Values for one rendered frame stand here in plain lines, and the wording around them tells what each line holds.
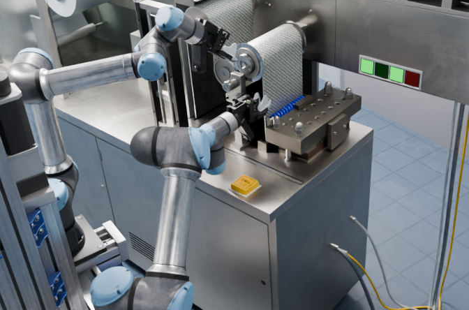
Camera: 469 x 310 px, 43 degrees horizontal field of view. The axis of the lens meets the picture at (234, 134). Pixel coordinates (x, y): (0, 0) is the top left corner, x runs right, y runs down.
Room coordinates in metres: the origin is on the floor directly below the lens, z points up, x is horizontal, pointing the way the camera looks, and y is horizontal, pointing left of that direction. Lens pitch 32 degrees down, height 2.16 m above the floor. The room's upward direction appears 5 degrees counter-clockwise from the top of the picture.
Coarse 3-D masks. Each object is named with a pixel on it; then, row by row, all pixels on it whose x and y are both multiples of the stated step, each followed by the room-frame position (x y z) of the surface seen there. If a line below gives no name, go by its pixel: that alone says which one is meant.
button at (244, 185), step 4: (244, 176) 1.71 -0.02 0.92; (236, 180) 1.68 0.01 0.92; (240, 180) 1.68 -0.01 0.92; (244, 180) 1.68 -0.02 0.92; (248, 180) 1.68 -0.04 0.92; (252, 180) 1.68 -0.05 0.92; (256, 180) 1.68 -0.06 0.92; (232, 184) 1.66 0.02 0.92; (236, 184) 1.66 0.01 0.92; (240, 184) 1.66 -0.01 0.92; (244, 184) 1.66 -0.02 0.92; (248, 184) 1.65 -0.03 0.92; (252, 184) 1.65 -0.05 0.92; (256, 184) 1.66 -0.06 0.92; (232, 188) 1.66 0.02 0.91; (236, 188) 1.65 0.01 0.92; (240, 188) 1.64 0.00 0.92; (244, 188) 1.64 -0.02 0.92; (248, 188) 1.64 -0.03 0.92; (252, 188) 1.65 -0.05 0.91; (240, 192) 1.64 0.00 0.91; (244, 192) 1.62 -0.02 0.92; (248, 192) 1.63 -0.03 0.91
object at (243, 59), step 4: (240, 56) 1.94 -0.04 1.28; (244, 56) 1.93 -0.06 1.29; (248, 56) 1.93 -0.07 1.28; (240, 60) 1.94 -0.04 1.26; (244, 60) 1.93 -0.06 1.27; (248, 60) 1.91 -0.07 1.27; (252, 60) 1.92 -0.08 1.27; (240, 64) 1.94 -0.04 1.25; (244, 64) 1.93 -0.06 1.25; (248, 64) 1.92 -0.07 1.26; (252, 64) 1.91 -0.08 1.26; (240, 68) 1.94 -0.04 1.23; (248, 68) 1.92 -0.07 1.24; (252, 68) 1.91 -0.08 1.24; (244, 72) 1.93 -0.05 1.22; (248, 72) 1.92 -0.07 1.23
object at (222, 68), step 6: (216, 60) 2.06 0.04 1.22; (222, 60) 2.03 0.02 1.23; (228, 60) 2.02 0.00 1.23; (216, 66) 2.07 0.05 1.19; (222, 66) 2.05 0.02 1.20; (228, 66) 2.02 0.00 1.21; (216, 72) 2.07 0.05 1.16; (222, 72) 2.04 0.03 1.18; (228, 72) 2.02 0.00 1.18; (216, 78) 2.06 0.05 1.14; (222, 78) 2.05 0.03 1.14; (228, 78) 2.02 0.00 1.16
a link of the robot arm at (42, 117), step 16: (32, 48) 1.73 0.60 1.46; (16, 64) 1.61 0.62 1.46; (32, 64) 1.62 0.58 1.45; (48, 64) 1.70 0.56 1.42; (32, 112) 1.65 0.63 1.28; (48, 112) 1.66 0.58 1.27; (32, 128) 1.66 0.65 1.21; (48, 128) 1.65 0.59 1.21; (48, 144) 1.65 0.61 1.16; (48, 160) 1.65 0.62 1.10; (64, 160) 1.67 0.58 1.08; (48, 176) 1.63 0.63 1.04; (64, 176) 1.64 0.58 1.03
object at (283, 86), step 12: (300, 60) 2.07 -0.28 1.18; (276, 72) 1.96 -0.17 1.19; (288, 72) 2.01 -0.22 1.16; (300, 72) 2.07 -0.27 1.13; (264, 84) 1.91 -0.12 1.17; (276, 84) 1.96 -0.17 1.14; (288, 84) 2.01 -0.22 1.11; (300, 84) 2.07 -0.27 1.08; (276, 96) 1.96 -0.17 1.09; (288, 96) 2.01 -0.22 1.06; (276, 108) 1.96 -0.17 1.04
